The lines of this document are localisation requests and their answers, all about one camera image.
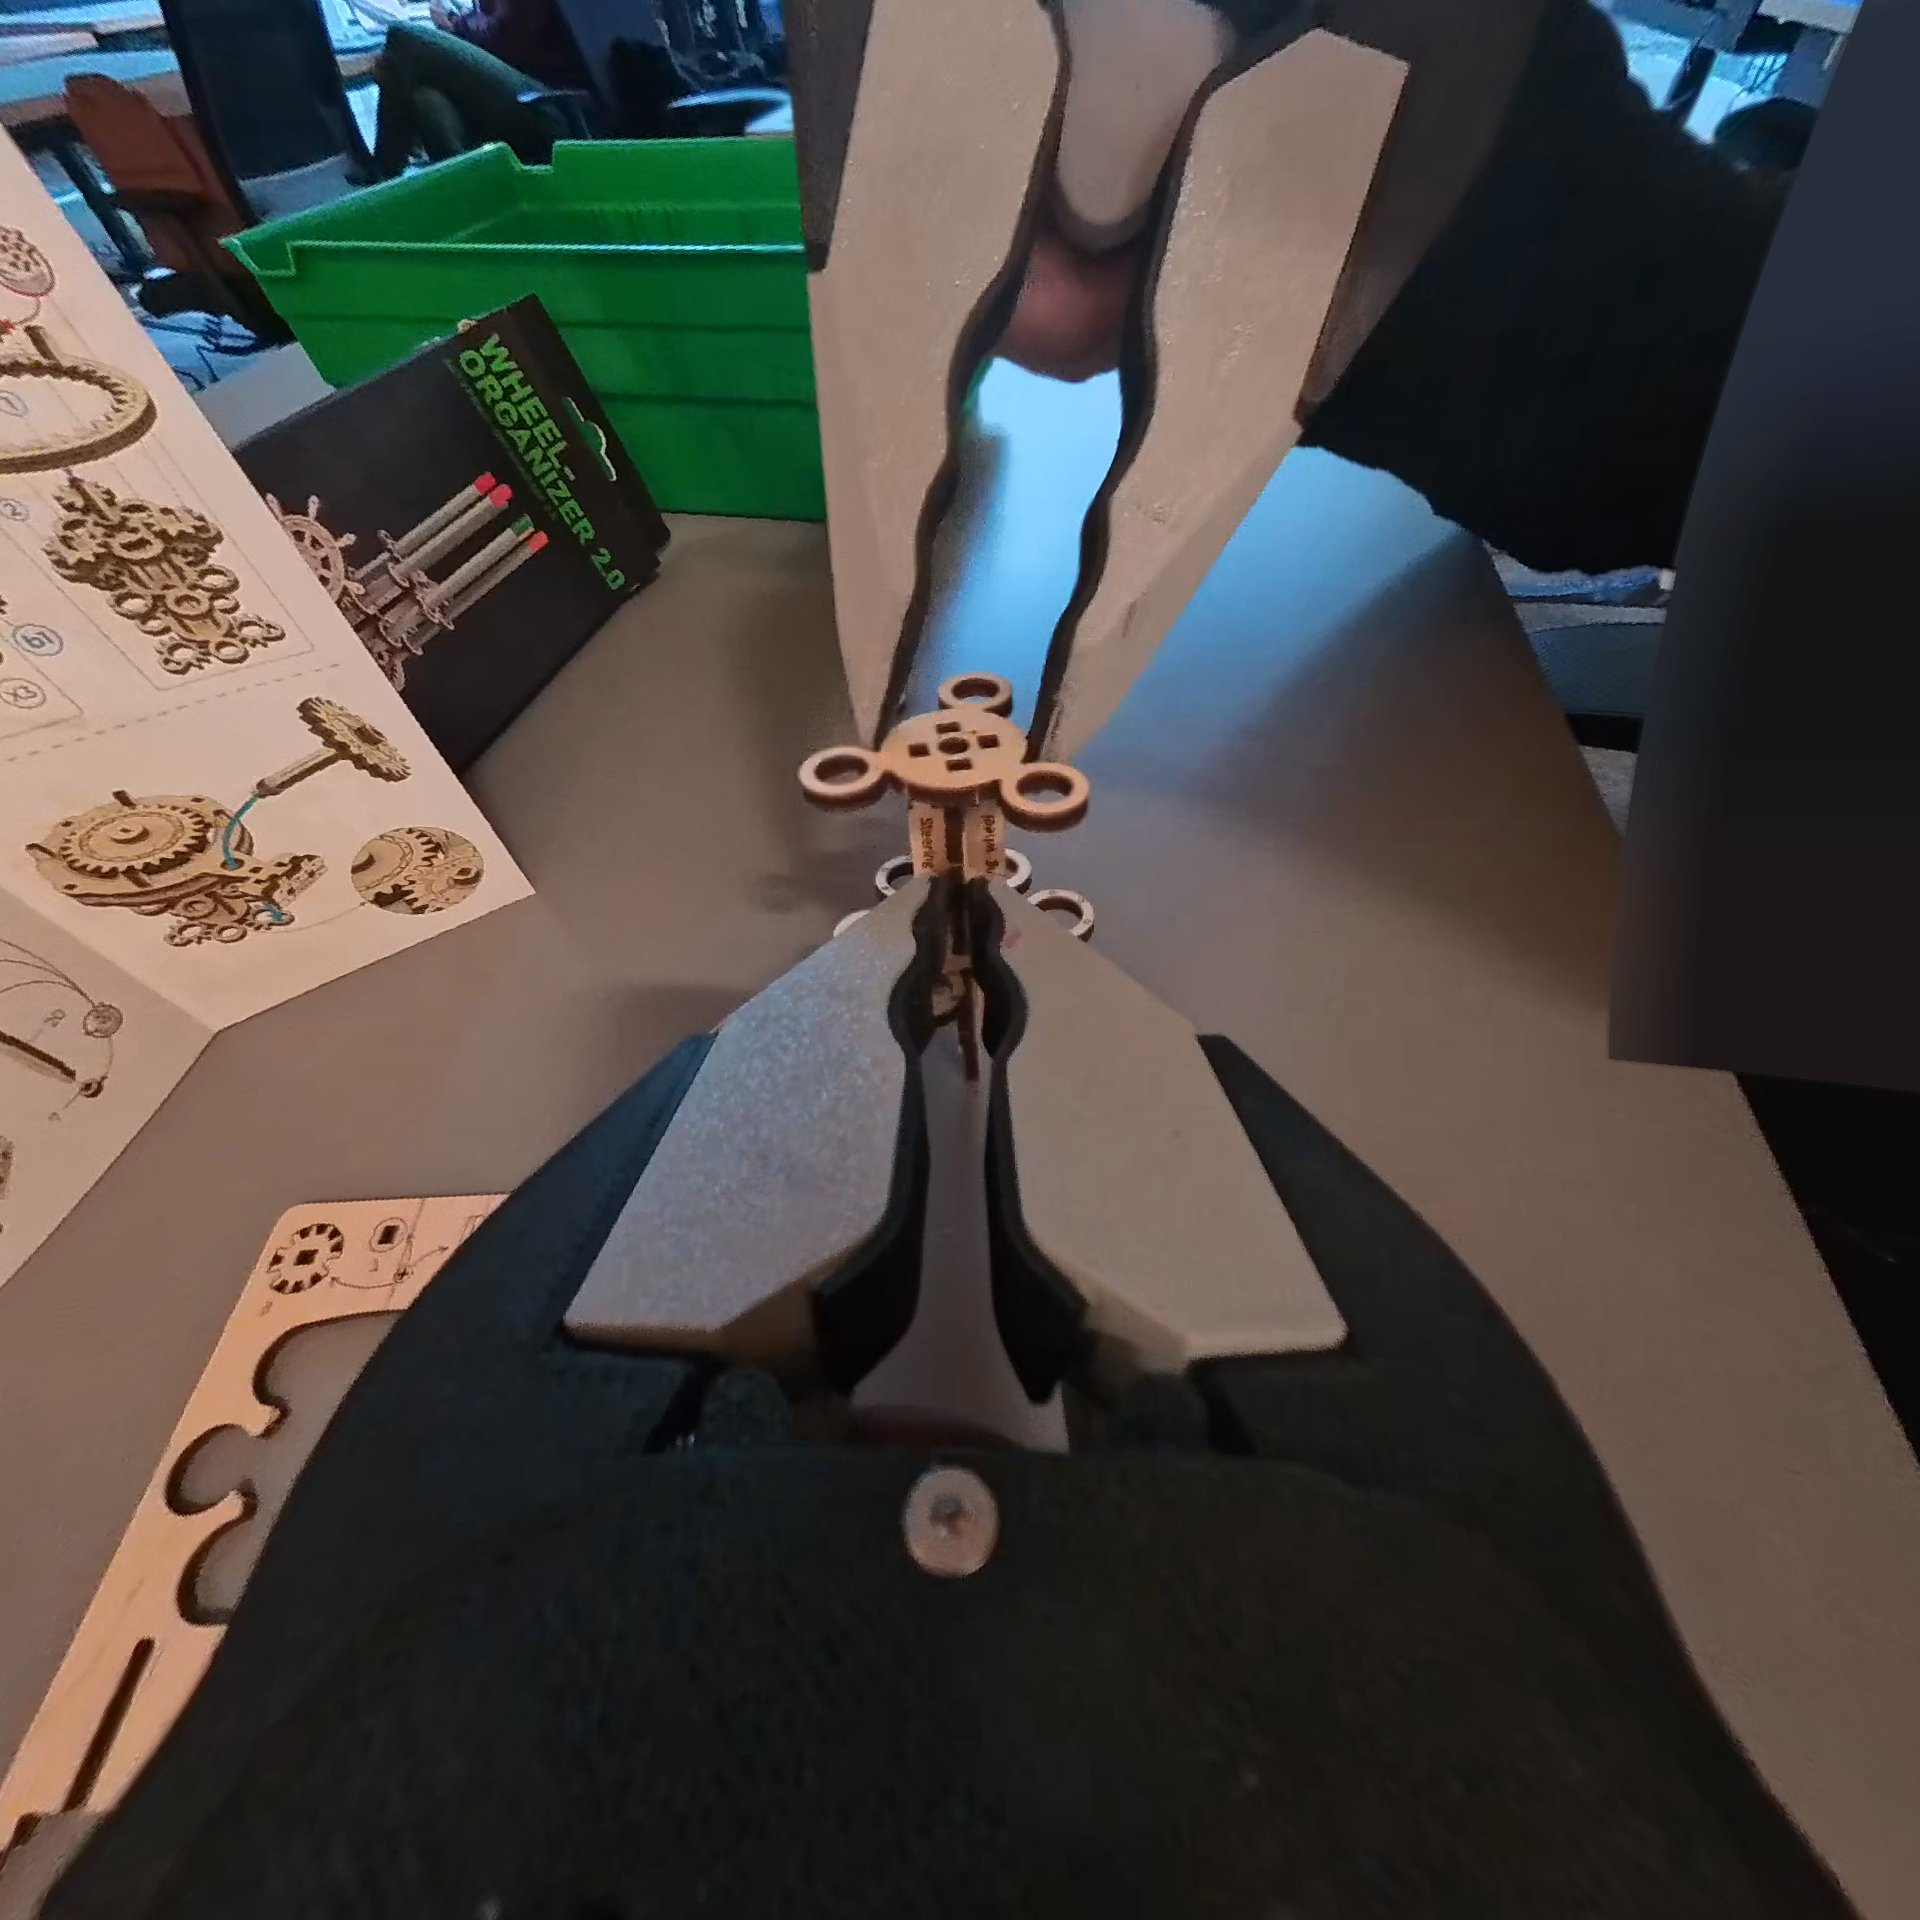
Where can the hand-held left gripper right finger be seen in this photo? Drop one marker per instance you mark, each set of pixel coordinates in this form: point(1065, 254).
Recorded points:
point(1171, 1185)

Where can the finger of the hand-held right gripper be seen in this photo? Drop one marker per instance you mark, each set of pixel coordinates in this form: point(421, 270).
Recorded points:
point(1261, 300)
point(915, 224)

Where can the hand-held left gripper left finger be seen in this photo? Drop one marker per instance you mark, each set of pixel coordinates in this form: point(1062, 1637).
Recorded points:
point(751, 1172)

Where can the person's right forearm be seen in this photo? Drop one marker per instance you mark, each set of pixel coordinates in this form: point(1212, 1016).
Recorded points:
point(1560, 329)

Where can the laser-cut wooden parts sheet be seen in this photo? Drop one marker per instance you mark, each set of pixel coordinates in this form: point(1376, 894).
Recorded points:
point(360, 1276)

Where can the black model kit box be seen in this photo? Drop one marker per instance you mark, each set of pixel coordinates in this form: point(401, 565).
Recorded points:
point(376, 495)

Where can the person's right hand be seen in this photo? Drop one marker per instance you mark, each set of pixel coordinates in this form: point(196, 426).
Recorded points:
point(1065, 317)

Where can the green plastic bin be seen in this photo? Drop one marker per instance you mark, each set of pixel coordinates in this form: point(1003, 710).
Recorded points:
point(676, 300)

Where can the folded assembly instruction leaflet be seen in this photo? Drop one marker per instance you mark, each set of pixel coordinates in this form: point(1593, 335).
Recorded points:
point(181, 676)

